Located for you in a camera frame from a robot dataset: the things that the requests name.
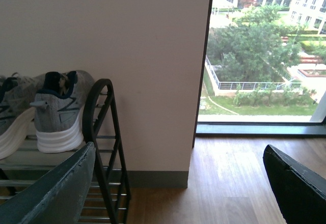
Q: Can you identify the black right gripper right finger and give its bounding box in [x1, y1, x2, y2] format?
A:
[263, 145, 325, 223]

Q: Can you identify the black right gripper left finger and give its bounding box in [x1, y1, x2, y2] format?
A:
[1, 142, 96, 223]

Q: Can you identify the grey knit sneaker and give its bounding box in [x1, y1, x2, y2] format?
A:
[30, 70, 95, 153]
[0, 72, 48, 160]

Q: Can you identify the black metal shoe rack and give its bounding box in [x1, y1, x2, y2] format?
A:
[1, 79, 131, 223]

